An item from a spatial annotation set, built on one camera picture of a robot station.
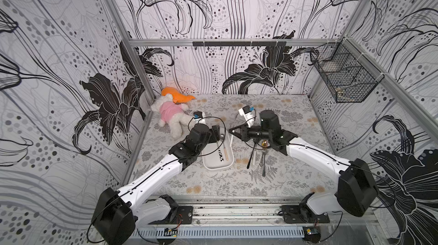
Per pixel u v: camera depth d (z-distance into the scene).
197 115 0.68
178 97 1.15
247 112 0.69
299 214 0.65
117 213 0.38
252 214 0.74
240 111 0.70
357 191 0.41
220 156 0.90
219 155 0.90
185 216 0.73
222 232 0.76
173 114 0.98
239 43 0.92
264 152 0.91
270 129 0.61
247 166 0.88
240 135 0.69
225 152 0.92
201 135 0.58
